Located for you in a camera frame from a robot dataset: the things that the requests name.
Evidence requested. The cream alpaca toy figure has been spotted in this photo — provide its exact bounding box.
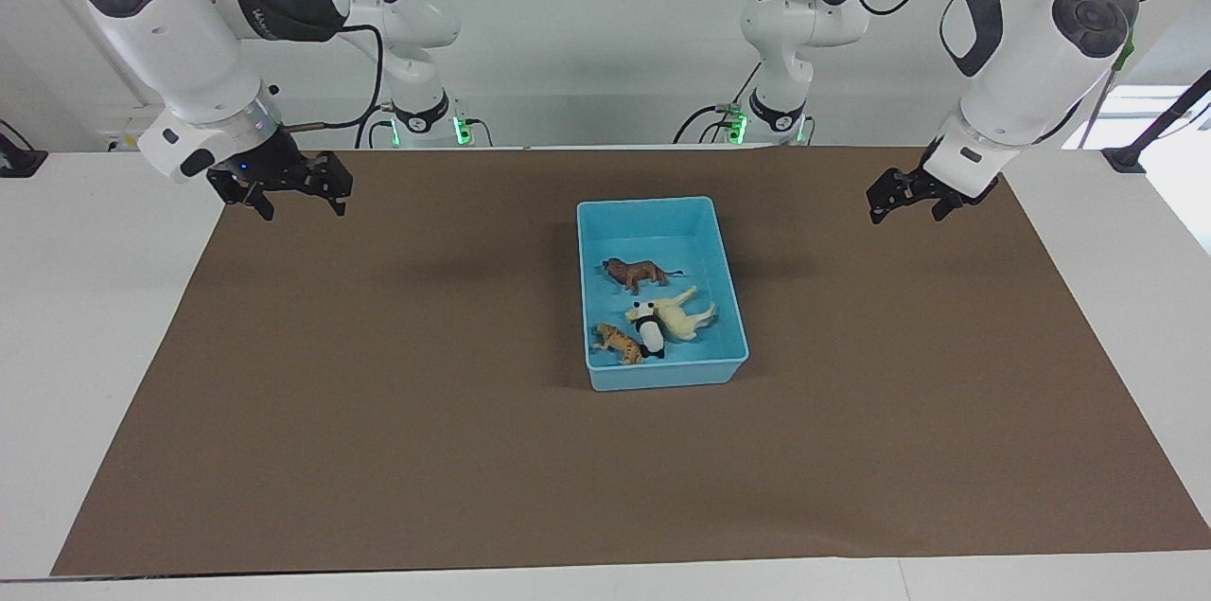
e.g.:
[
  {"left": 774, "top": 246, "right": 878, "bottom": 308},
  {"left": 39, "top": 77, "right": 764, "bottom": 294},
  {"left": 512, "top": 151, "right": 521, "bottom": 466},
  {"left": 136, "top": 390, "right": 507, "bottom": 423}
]
[{"left": 624, "top": 286, "right": 718, "bottom": 342}]

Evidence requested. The brown lion toy figure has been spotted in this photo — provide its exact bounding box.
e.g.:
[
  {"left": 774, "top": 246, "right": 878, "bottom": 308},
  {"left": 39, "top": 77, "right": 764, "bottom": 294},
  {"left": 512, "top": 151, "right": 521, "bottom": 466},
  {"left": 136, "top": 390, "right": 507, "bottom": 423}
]
[{"left": 602, "top": 256, "right": 684, "bottom": 296}]

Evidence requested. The black and white panda toy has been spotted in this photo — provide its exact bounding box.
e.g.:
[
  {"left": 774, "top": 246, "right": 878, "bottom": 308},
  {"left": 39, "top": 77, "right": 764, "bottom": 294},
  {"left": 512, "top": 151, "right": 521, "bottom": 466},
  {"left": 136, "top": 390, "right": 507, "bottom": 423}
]
[{"left": 632, "top": 301, "right": 667, "bottom": 361}]

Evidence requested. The orange striped tiger toy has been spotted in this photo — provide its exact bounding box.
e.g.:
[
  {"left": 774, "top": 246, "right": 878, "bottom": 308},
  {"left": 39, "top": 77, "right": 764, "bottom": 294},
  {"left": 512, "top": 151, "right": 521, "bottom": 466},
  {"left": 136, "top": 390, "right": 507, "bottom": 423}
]
[{"left": 591, "top": 323, "right": 644, "bottom": 365}]

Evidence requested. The light blue plastic storage box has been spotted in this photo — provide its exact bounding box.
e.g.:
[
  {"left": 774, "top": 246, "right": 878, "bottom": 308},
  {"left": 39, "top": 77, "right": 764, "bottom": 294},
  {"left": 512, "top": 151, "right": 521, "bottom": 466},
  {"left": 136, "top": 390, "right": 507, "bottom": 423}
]
[{"left": 576, "top": 196, "right": 750, "bottom": 392}]

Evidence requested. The black angled stand pole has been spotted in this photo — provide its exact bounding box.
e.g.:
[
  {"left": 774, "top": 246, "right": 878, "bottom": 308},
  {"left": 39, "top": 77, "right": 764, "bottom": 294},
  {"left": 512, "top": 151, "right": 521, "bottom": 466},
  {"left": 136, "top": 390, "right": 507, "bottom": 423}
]
[{"left": 1102, "top": 69, "right": 1211, "bottom": 174}]

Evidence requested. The brown paper table mat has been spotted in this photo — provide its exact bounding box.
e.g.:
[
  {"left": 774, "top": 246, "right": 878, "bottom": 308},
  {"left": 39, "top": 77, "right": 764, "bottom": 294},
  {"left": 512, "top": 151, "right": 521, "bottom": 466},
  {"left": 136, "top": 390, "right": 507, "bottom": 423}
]
[{"left": 50, "top": 147, "right": 1211, "bottom": 576}]

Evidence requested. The black base power cable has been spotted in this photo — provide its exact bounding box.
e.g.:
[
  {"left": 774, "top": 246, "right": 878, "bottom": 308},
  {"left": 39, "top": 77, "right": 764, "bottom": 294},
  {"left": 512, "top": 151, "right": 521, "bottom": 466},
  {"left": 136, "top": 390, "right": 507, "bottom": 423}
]
[
  {"left": 355, "top": 104, "right": 398, "bottom": 150},
  {"left": 672, "top": 62, "right": 763, "bottom": 146}
]

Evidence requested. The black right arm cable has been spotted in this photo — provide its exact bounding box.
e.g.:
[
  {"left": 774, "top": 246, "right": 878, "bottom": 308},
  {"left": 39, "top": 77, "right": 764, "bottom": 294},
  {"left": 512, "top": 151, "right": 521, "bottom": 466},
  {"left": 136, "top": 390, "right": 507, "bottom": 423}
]
[{"left": 284, "top": 22, "right": 385, "bottom": 133}]

